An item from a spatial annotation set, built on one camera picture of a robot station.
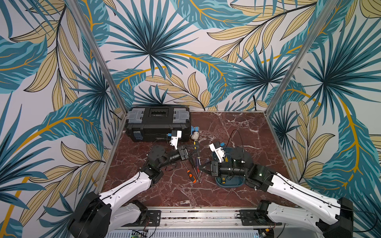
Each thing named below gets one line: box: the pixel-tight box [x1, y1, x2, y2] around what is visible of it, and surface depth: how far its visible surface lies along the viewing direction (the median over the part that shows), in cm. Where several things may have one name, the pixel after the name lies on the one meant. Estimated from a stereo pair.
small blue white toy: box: [190, 124, 200, 140], surface depth 106 cm
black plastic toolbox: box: [125, 106, 191, 143], surface depth 94 cm
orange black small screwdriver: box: [183, 164, 197, 184], surface depth 87 cm
